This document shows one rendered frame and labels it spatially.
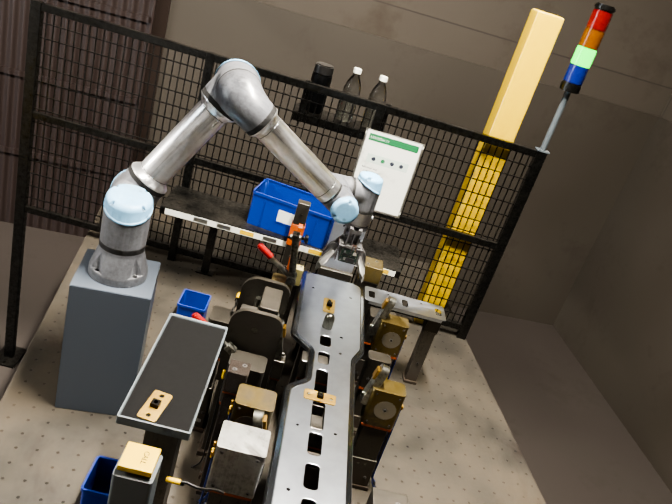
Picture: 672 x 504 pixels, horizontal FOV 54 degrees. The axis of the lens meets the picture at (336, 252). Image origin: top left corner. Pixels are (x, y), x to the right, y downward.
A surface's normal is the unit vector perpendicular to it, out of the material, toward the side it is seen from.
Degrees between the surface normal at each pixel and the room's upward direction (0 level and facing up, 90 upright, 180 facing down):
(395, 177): 90
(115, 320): 90
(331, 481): 0
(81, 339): 90
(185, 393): 0
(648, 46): 90
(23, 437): 0
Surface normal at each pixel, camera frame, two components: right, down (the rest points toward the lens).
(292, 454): 0.28, -0.86
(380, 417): -0.04, 0.43
